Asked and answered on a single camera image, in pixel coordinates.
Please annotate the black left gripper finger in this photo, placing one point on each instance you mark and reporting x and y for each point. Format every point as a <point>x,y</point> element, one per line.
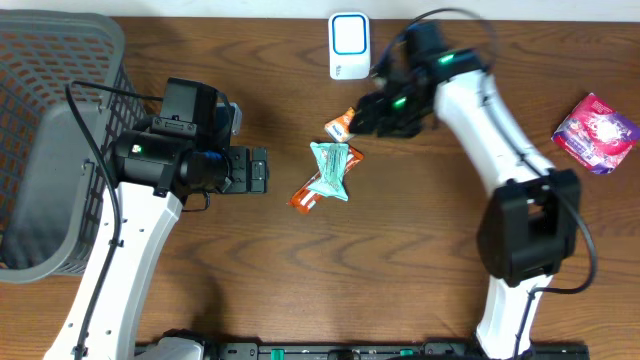
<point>259,184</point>
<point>259,161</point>

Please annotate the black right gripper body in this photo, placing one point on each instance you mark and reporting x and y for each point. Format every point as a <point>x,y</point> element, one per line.
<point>382,112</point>

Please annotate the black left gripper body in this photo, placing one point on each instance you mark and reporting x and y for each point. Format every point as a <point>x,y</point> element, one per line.
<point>239,168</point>

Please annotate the orange snack bar wrapper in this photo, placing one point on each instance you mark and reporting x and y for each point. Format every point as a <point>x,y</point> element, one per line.
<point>305,199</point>

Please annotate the orange white small packet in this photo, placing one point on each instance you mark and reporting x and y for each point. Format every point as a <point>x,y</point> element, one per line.
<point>338,128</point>

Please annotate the mint green tissue packet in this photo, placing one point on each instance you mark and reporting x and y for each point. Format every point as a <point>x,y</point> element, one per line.
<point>331,159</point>

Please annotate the purple snack packet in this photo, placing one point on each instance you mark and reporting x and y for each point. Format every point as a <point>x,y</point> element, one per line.
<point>596,135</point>

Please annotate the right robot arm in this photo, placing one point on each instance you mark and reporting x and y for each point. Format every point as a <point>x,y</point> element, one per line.
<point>527,229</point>

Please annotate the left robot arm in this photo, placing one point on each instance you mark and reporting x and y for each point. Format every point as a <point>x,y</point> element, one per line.
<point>150,172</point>

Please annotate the white barcode scanner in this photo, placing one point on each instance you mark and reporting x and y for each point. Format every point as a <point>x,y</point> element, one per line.
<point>349,46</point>

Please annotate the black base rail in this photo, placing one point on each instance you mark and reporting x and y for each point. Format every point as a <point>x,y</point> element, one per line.
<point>350,351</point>

